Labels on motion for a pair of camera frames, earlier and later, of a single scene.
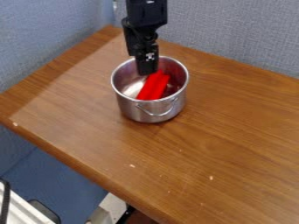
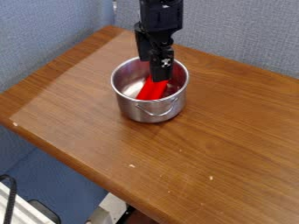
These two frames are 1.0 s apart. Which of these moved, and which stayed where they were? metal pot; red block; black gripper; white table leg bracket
Moved: black gripper
Stayed: metal pot; white table leg bracket; red block
